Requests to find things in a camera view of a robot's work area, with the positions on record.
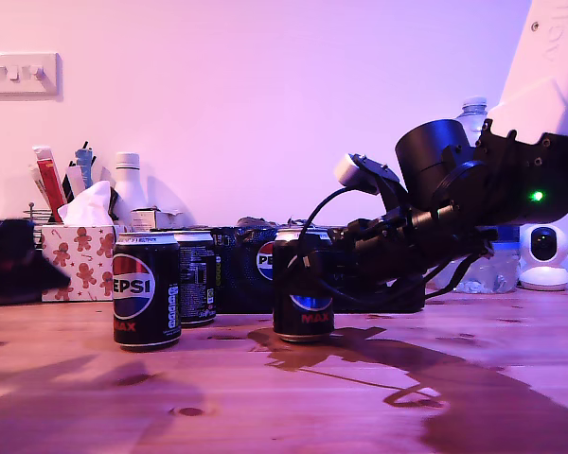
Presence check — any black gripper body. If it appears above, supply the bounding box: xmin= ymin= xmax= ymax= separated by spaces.
xmin=333 ymin=216 xmax=412 ymax=290

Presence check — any Pepsi Max can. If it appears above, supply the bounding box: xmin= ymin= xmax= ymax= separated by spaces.
xmin=112 ymin=231 xmax=183 ymax=353
xmin=272 ymin=227 xmax=336 ymax=344
xmin=172 ymin=229 xmax=218 ymax=329

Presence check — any black Pepsi multipack box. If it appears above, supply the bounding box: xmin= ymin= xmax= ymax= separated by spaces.
xmin=211 ymin=216 xmax=426 ymax=315

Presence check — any gingerbread print tissue box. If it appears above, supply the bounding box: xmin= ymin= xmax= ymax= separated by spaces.
xmin=40 ymin=224 xmax=120 ymax=304

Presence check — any white tissue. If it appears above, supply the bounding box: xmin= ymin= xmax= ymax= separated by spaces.
xmin=57 ymin=180 xmax=118 ymax=229

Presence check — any large clear water bottle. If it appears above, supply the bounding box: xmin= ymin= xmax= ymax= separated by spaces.
xmin=429 ymin=96 xmax=523 ymax=295

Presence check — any blue and white packet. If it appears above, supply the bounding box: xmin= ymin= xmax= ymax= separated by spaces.
xmin=73 ymin=140 xmax=98 ymax=201

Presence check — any white bottle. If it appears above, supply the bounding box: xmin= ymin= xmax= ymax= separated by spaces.
xmin=110 ymin=151 xmax=150 ymax=229

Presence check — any small white cardboard box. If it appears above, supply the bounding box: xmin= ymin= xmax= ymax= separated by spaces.
xmin=130 ymin=205 xmax=186 ymax=233

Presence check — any black camera cable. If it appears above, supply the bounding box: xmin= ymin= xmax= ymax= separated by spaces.
xmin=283 ymin=184 xmax=425 ymax=305

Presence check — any wire basket holder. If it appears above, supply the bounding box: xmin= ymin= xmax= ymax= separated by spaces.
xmin=22 ymin=201 xmax=63 ymax=229

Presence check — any white wrist camera on bracket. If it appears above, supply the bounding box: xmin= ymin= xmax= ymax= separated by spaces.
xmin=334 ymin=151 xmax=405 ymax=212

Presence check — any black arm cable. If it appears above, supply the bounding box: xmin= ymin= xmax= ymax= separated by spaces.
xmin=424 ymin=237 xmax=497 ymax=300

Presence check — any small white round camera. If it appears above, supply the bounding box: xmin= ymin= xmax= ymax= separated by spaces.
xmin=518 ymin=222 xmax=568 ymax=292

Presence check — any white light switch plate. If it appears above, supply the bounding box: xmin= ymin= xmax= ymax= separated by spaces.
xmin=0 ymin=51 xmax=64 ymax=102

